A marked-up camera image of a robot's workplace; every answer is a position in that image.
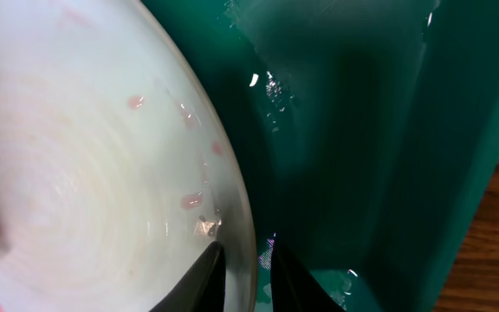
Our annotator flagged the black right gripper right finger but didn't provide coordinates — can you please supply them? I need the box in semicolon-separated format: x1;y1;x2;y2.
270;237;345;312

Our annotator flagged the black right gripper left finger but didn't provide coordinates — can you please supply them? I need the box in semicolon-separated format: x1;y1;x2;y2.
150;242;226;312

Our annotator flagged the light blue plate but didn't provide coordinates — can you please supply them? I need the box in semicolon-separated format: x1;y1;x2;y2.
0;0;256;311

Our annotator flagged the teal plastic tray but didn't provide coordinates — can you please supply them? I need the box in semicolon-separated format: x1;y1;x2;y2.
146;0;499;311

